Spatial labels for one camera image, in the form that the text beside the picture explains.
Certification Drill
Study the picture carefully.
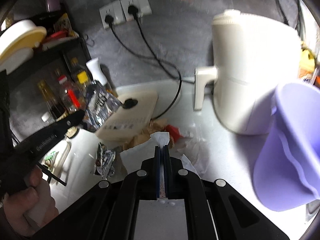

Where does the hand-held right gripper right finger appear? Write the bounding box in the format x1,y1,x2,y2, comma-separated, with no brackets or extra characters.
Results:
163,146,290,240

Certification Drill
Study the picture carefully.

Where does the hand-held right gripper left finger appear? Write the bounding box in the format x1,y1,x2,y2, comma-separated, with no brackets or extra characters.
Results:
32,146,161,240

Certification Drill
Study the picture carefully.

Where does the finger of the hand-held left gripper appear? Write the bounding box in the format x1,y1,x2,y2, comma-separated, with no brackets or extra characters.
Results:
55,109,86,134

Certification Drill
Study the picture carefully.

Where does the white paper bag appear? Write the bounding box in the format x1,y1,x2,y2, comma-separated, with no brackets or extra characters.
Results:
119,131,173,200

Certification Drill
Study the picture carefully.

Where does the black snack bag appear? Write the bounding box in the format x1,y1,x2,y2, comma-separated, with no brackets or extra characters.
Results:
84,81,123,132

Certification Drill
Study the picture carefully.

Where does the red paper carton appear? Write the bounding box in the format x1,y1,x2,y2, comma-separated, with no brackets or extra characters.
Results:
165,124,186,143

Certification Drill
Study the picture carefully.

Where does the purple plastic bin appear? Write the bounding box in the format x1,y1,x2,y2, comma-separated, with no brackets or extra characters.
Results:
252,81,320,212

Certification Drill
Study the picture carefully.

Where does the person's left hand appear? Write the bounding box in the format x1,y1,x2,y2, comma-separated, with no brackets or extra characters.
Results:
3,167,59,237

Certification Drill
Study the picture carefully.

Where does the red cap clear bottle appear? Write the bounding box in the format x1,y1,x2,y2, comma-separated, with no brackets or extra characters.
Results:
58,75,87,113

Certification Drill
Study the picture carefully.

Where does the dark sauce bottle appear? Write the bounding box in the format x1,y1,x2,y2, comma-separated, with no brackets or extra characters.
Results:
37,80,68,121

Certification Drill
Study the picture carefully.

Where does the white round appliance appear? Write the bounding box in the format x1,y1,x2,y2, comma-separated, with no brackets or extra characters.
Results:
40,128,100,188

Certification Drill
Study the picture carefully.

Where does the crumpled clear plastic wrap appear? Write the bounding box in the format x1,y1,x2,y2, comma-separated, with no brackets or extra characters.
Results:
175,124,209,179

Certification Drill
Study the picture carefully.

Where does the brown paper bag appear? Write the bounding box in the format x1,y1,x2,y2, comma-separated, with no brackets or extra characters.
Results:
122,119,175,153

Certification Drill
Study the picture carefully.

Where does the yellow cap bottle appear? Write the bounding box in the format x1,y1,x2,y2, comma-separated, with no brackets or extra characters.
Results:
71,57,88,91

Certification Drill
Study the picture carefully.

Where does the small silver snack wrapper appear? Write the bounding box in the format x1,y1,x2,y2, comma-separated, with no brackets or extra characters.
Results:
94,142,117,179

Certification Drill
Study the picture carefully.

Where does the white cap oil sprayer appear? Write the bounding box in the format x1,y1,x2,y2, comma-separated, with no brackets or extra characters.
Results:
86,57,118,98

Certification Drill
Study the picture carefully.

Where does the cream induction cooker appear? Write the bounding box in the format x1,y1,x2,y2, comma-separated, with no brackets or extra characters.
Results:
96,91,159,147

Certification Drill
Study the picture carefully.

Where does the black shelf rack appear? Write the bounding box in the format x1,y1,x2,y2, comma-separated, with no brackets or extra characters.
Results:
0,12,92,142

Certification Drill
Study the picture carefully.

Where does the red lid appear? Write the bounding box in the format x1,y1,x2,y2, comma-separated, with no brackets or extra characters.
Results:
44,30,68,42

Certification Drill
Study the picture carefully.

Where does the yellow packet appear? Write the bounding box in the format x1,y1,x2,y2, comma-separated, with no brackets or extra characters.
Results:
53,13,78,38

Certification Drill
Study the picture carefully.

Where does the white and yellow container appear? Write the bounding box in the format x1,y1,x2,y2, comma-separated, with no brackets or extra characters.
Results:
0,19,48,74

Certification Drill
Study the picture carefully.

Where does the purple cup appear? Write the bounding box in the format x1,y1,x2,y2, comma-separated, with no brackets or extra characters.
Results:
46,0,62,12

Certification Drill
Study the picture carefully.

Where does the white air fryer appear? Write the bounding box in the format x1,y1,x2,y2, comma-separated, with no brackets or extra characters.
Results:
194,9,304,135

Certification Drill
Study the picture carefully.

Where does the yellow object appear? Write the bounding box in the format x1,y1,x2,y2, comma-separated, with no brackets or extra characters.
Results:
299,46,317,74

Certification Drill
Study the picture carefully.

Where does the black power cable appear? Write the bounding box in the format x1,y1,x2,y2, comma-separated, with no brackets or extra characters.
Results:
104,14,182,119
128,5,197,83

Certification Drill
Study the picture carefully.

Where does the white wall socket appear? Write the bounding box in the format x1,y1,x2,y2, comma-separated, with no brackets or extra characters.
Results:
99,1,126,29
120,0,152,22

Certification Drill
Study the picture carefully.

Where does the thin black cable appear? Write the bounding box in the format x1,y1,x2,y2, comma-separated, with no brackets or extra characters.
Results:
274,0,304,43

